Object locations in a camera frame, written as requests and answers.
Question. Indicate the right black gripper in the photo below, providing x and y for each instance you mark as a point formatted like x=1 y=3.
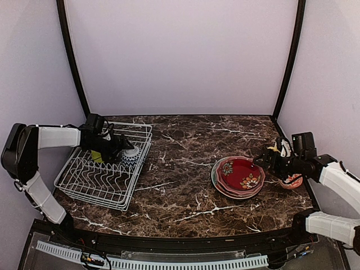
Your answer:
x=275 y=166

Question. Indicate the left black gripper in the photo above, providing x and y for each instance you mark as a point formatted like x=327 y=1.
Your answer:
x=117 y=148

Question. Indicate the blue white patterned bowl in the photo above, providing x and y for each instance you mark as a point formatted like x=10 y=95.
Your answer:
x=130 y=159

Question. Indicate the yellow ceramic mug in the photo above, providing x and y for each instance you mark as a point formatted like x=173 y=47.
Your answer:
x=273 y=148

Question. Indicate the dark red floral plate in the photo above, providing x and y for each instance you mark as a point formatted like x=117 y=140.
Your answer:
x=240 y=174

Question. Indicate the pink dotted plate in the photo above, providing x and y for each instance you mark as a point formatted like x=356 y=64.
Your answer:
x=225 y=185

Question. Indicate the green teal plate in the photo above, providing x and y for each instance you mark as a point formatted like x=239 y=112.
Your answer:
x=213 y=173

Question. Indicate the red teal floral plate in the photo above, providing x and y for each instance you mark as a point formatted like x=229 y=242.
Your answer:
x=215 y=182

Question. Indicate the green small bowl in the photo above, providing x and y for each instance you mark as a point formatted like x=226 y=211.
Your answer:
x=96 y=156

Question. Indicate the black rimmed cream plate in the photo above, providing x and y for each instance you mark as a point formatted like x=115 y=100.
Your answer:
x=235 y=196

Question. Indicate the red white patterned bowl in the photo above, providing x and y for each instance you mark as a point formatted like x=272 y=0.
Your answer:
x=292 y=182

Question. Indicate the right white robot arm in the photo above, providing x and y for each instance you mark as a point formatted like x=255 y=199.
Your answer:
x=297 y=157

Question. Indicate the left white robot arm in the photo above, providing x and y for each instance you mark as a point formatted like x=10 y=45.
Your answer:
x=20 y=157

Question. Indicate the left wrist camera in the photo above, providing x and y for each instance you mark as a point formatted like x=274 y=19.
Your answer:
x=108 y=133

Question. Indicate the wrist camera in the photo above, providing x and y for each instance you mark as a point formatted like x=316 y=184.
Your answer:
x=283 y=146
x=108 y=133

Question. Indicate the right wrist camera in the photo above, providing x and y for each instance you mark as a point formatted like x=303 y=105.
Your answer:
x=283 y=146

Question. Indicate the white wire dish rack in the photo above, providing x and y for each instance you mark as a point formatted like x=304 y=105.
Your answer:
x=104 y=184

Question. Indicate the black front rail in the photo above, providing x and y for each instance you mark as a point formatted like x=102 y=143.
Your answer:
x=272 y=242

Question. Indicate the white slotted cable duct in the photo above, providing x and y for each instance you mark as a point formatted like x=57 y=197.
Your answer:
x=155 y=261

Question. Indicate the left black frame post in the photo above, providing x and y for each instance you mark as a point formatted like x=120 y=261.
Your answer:
x=63 y=19

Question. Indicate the black frame post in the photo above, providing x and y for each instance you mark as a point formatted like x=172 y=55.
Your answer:
x=63 y=19
x=300 y=11

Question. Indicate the right black frame post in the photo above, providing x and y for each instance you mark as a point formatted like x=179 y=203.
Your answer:
x=300 y=11

